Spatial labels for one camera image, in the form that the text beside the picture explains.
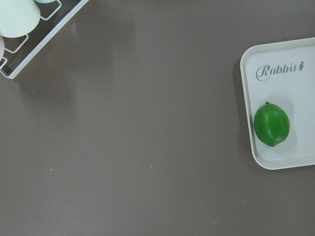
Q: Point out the white wire cup rack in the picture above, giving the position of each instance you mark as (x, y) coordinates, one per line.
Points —
(19, 51)

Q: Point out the cream rabbit tray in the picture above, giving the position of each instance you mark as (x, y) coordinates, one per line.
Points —
(283, 74)

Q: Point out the green lime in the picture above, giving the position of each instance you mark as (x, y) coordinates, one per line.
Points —
(271, 124)

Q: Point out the white cup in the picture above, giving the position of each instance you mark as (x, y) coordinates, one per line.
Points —
(18, 17)

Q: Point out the light blue cup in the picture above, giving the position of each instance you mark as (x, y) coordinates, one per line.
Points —
(45, 1)

